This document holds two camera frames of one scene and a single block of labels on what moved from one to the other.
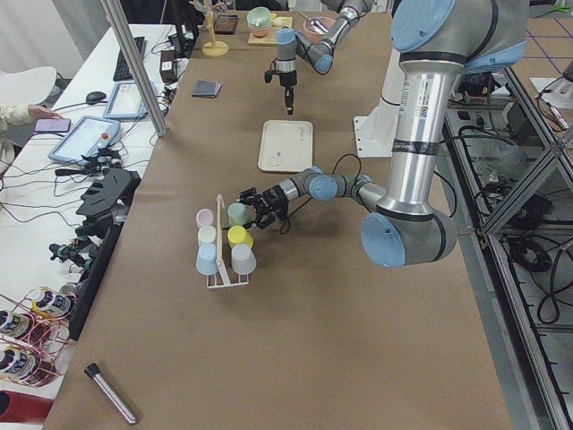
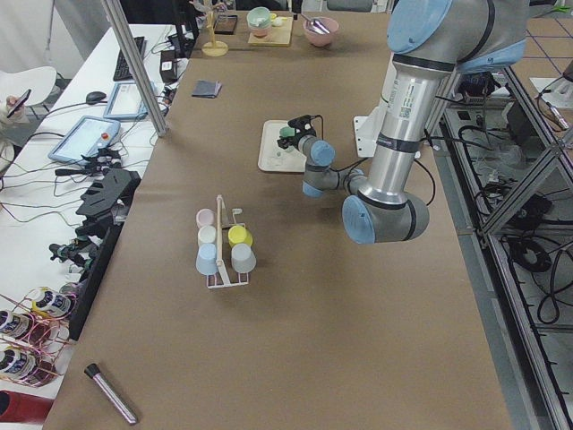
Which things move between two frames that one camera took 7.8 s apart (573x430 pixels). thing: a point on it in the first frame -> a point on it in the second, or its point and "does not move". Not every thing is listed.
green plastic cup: (240, 214) -> (287, 132)
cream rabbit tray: (286, 146) does not move
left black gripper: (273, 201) -> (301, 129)
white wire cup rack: (220, 206) does not move
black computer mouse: (95, 97) does not move
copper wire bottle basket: (33, 333) does not move
